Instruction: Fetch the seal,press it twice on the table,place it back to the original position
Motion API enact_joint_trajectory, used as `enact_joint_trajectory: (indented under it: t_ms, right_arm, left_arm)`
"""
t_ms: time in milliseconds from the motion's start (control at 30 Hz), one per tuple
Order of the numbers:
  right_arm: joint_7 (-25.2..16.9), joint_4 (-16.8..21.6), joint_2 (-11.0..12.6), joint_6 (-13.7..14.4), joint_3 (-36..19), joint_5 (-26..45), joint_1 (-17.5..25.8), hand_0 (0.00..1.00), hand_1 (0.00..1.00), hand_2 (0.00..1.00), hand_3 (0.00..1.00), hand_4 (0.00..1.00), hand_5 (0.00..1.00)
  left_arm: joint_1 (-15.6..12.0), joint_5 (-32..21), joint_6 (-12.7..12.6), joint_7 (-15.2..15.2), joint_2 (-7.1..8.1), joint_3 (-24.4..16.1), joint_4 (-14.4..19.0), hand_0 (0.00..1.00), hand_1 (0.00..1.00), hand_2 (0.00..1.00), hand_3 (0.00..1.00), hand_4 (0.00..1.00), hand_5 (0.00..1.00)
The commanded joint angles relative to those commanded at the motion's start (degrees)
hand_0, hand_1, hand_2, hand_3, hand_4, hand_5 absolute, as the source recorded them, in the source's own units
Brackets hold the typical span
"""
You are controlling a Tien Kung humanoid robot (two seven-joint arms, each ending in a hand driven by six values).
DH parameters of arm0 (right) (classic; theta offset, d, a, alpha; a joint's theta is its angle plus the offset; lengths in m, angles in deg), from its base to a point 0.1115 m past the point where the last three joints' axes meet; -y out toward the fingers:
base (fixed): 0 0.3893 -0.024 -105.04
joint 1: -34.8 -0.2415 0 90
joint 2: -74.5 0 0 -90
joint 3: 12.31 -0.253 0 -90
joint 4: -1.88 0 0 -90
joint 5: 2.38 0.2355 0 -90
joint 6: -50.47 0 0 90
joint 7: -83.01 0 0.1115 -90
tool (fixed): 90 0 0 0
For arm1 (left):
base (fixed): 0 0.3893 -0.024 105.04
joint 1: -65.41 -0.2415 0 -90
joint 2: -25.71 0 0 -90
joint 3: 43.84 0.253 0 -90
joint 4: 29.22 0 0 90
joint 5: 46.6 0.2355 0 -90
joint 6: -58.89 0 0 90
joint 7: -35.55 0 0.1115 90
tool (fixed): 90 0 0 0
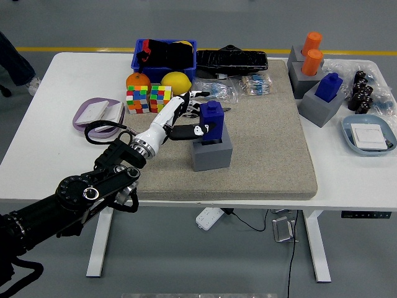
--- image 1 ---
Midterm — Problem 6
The black cloth bag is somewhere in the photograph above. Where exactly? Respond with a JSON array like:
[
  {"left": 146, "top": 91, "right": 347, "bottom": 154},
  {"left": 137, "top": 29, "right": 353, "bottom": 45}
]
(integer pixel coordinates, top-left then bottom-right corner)
[{"left": 136, "top": 38, "right": 195, "bottom": 70}]

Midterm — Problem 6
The person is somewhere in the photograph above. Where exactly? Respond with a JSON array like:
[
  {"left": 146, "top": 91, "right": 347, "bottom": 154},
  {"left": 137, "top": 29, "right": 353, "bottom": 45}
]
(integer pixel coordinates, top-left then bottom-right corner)
[{"left": 0, "top": 30, "right": 42, "bottom": 97}]

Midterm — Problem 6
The blue square seal with knob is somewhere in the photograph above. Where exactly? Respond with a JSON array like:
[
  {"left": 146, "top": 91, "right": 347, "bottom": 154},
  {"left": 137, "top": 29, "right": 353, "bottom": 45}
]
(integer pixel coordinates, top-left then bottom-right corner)
[
  {"left": 314, "top": 73, "right": 344, "bottom": 104},
  {"left": 199, "top": 101, "right": 225, "bottom": 146}
]

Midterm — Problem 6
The grey cube seal holder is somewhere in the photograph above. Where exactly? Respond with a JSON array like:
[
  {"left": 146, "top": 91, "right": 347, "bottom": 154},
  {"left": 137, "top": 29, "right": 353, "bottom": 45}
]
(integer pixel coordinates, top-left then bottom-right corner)
[
  {"left": 190, "top": 126, "right": 233, "bottom": 172},
  {"left": 287, "top": 45, "right": 311, "bottom": 74},
  {"left": 288, "top": 61, "right": 325, "bottom": 100},
  {"left": 298, "top": 81, "right": 347, "bottom": 129}
]

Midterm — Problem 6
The white black-fingered left robot hand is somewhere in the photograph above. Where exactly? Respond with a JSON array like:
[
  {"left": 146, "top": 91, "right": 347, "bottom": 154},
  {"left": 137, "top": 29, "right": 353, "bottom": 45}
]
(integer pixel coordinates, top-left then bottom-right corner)
[{"left": 136, "top": 90, "right": 216, "bottom": 149}]

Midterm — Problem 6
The blue plastic bin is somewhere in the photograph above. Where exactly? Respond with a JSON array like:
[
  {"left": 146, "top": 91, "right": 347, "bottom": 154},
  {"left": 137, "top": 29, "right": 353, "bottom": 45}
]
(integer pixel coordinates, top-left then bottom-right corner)
[{"left": 131, "top": 38, "right": 198, "bottom": 84}]

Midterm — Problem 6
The grey-brown table mat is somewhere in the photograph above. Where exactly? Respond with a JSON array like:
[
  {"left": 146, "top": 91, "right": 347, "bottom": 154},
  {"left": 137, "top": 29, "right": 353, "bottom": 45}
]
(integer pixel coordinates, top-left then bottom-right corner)
[{"left": 111, "top": 59, "right": 319, "bottom": 201}]

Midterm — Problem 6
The yellow lemon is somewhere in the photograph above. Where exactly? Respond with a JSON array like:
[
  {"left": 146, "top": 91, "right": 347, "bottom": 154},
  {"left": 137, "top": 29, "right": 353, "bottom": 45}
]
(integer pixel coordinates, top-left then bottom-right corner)
[{"left": 160, "top": 71, "right": 193, "bottom": 96}]

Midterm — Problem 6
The orange cylinder seal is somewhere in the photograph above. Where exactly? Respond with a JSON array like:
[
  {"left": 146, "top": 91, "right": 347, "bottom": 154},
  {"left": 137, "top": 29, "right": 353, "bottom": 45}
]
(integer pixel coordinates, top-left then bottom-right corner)
[
  {"left": 301, "top": 31, "right": 323, "bottom": 57},
  {"left": 301, "top": 48, "right": 324, "bottom": 77}
]

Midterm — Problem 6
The light blue dish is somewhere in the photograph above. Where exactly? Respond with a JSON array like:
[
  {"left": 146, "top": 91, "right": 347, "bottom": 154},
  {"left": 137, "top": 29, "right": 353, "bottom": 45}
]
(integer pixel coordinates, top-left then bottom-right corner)
[{"left": 341, "top": 114, "right": 397, "bottom": 157}]

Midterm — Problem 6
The metal bracket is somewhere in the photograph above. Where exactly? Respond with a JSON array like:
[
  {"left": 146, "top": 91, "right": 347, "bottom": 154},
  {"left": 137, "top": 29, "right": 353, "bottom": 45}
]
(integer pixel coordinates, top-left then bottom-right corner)
[{"left": 271, "top": 216, "right": 300, "bottom": 244}]

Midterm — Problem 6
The purple dish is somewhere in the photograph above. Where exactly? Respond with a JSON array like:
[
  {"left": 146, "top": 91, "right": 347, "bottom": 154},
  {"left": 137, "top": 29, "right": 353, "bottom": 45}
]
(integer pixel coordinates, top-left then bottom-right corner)
[{"left": 72, "top": 97, "right": 126, "bottom": 140}]

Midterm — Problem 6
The black wrapped keyboard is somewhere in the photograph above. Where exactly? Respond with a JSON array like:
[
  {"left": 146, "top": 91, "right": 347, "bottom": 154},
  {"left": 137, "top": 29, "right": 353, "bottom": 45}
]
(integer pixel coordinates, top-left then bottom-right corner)
[{"left": 196, "top": 44, "right": 269, "bottom": 76}]

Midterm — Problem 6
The multicolour puzzle cube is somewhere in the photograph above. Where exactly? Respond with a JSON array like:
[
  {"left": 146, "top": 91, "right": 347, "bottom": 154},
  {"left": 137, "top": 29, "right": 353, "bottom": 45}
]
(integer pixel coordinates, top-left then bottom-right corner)
[
  {"left": 126, "top": 84, "right": 151, "bottom": 115},
  {"left": 149, "top": 84, "right": 174, "bottom": 115}
]

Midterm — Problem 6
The clear bag of black capacitors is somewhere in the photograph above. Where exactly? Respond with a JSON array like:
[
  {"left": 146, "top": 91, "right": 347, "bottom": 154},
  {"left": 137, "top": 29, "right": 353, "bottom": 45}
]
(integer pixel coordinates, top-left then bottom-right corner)
[{"left": 324, "top": 58, "right": 391, "bottom": 115}]

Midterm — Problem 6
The black plug with cord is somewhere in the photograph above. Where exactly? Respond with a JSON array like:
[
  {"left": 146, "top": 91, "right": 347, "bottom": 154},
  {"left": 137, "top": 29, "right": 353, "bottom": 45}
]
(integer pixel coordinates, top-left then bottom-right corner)
[{"left": 223, "top": 207, "right": 269, "bottom": 233}]

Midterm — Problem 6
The clear bag of blue parts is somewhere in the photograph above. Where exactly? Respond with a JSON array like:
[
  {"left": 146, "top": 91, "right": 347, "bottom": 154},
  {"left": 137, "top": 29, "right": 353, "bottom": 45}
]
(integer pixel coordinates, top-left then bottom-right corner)
[{"left": 370, "top": 88, "right": 397, "bottom": 117}]

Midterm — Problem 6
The clear bag of blue resistors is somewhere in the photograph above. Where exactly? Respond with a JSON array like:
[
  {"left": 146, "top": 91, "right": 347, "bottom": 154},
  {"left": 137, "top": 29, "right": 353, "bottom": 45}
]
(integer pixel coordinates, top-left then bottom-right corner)
[{"left": 190, "top": 77, "right": 239, "bottom": 105}]

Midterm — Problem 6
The black table control panel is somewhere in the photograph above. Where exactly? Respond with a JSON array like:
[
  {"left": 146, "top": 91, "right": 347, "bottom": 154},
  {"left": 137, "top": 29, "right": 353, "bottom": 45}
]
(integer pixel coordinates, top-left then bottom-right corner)
[{"left": 341, "top": 210, "right": 391, "bottom": 220}]

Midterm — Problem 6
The clear bag of tan resistors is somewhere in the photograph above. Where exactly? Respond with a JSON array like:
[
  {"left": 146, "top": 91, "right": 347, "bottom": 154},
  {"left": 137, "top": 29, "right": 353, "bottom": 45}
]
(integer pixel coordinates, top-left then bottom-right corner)
[{"left": 231, "top": 73, "right": 275, "bottom": 97}]

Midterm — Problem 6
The small metal hand tool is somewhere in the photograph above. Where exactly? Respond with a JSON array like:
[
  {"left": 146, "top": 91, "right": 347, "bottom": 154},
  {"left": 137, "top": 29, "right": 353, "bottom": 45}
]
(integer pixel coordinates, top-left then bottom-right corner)
[{"left": 182, "top": 107, "right": 233, "bottom": 119}]

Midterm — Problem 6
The white power strip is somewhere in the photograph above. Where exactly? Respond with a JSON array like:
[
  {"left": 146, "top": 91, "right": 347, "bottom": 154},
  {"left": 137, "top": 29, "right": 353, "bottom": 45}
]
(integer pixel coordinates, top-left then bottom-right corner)
[{"left": 195, "top": 207, "right": 225, "bottom": 231}]

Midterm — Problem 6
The white wall switch panel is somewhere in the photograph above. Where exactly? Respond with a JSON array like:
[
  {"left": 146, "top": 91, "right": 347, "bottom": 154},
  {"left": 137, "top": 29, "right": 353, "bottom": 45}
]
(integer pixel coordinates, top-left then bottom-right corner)
[
  {"left": 102, "top": 102, "right": 125, "bottom": 122},
  {"left": 350, "top": 123, "right": 392, "bottom": 152},
  {"left": 76, "top": 101, "right": 110, "bottom": 126}
]

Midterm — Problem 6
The white table leg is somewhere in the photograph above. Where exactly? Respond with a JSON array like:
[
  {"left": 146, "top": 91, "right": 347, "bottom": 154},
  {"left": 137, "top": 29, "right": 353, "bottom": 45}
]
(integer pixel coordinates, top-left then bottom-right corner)
[
  {"left": 86, "top": 205, "right": 115, "bottom": 278},
  {"left": 303, "top": 210, "right": 332, "bottom": 283}
]

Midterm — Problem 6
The black floor cable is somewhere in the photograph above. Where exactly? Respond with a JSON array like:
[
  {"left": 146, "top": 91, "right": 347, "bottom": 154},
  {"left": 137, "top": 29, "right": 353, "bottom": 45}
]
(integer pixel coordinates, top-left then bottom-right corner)
[{"left": 285, "top": 209, "right": 300, "bottom": 298}]

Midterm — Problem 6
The orange fruit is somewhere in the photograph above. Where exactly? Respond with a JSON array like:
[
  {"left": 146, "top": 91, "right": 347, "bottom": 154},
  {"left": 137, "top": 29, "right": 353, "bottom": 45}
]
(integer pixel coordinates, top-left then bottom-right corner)
[{"left": 126, "top": 71, "right": 152, "bottom": 94}]

